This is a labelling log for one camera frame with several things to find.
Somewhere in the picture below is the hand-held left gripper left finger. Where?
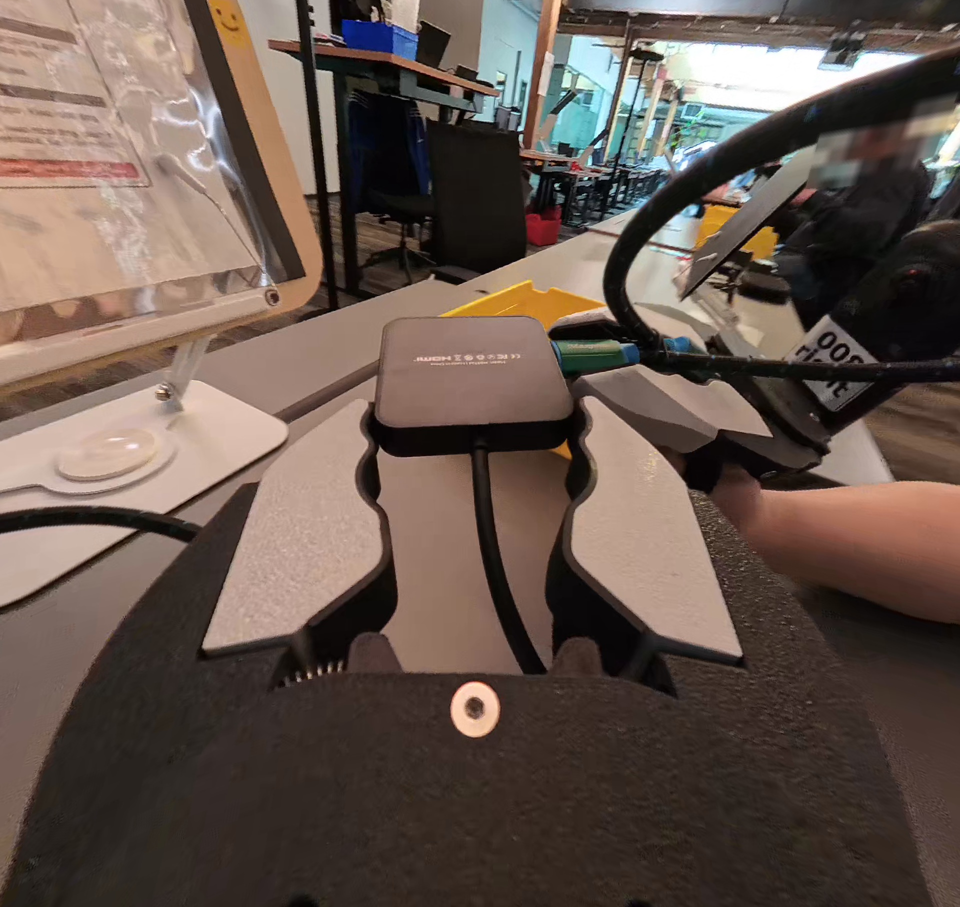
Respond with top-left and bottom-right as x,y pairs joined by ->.
199,397 -> 399,688

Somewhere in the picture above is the blue jacket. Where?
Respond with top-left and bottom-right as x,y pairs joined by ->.
346,89 -> 435,199

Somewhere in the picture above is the blue plastic bin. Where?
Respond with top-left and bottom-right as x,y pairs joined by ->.
339,17 -> 420,62

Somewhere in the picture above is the black office chair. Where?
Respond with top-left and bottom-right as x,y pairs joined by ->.
346,89 -> 438,287

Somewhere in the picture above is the wooden top desk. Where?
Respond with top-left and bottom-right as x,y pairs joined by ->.
267,37 -> 501,312

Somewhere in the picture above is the black hdmi adapter hub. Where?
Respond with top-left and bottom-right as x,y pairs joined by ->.
371,314 -> 576,677

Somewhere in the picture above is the person's right hand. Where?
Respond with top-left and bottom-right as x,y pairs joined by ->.
660,448 -> 768,548

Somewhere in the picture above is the black partition panel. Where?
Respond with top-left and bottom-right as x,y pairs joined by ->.
424,118 -> 528,283

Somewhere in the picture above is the row of wooden desks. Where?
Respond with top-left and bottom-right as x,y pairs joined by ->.
517,138 -> 676,229

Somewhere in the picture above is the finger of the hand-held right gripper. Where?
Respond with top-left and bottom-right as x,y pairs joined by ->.
552,308 -> 625,341
570,369 -> 775,454

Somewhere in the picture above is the instruction sign on white stand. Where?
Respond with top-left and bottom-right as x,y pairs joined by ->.
0,0 -> 325,610

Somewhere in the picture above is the yellow plastic bin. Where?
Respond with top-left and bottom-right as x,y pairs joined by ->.
437,280 -> 607,463
691,200 -> 779,265

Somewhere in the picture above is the person's right forearm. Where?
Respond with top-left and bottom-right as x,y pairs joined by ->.
738,479 -> 960,625

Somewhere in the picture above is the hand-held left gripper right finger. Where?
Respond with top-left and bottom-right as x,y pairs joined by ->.
546,394 -> 746,692

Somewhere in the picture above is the black braided hdmi cable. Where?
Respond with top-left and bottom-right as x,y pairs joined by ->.
0,43 -> 960,546

